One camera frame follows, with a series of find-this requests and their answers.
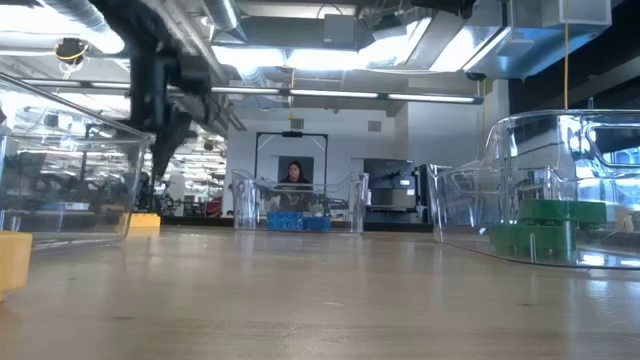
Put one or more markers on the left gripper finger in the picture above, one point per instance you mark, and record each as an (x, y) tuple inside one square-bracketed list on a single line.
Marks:
[(167, 150)]

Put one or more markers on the yellow-orange toy brick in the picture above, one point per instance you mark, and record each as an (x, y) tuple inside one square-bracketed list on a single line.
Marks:
[(14, 262), (145, 225)]

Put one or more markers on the blue toy brick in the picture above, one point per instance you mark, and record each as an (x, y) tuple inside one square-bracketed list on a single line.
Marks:
[(316, 224), (285, 220)]

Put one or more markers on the green toy brick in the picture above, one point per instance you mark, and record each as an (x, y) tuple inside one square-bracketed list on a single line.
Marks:
[(562, 211), (525, 241)]

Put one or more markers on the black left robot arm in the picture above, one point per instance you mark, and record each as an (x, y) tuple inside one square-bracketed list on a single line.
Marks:
[(135, 25)]

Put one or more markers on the clear plastic bin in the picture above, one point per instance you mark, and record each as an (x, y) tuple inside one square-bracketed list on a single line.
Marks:
[(300, 200), (540, 165), (65, 190)]

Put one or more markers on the person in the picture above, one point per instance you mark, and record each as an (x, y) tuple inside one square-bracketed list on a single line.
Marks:
[(296, 182)]

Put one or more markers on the long ceiling light strip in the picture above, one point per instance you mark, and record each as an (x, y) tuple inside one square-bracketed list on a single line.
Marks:
[(340, 94)]

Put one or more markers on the grey ceiling box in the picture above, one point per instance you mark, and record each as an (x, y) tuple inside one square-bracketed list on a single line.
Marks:
[(340, 29)]

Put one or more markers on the black cabinet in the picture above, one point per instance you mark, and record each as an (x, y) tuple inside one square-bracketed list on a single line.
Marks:
[(395, 190)]

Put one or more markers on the round silver duct pipe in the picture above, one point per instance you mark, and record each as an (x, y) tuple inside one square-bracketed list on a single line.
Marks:
[(95, 30)]

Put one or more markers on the grey wall vent grille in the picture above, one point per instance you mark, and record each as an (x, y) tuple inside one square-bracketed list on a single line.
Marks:
[(297, 123), (374, 126)]

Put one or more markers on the silver ventilation duct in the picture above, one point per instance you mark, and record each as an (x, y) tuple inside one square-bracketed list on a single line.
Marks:
[(525, 45)]

